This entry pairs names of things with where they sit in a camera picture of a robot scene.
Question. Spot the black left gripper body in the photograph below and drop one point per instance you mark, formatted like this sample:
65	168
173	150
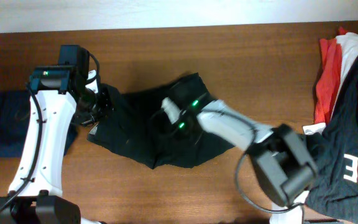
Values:
91	111

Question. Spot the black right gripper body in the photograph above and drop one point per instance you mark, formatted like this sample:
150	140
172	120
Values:
178	130

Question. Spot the black shorts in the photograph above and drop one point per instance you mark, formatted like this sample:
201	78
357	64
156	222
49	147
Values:
138	128

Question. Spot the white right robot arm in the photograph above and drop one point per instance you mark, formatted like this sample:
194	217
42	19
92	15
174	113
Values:
282	164

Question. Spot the folded navy blue garment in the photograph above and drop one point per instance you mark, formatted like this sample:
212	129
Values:
19	122

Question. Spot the red garment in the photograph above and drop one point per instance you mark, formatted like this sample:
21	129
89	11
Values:
327	86

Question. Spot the dark grey printed t-shirt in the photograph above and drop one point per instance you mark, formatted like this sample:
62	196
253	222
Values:
335	151

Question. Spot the white garment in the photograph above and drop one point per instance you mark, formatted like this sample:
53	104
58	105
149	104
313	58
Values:
349	43

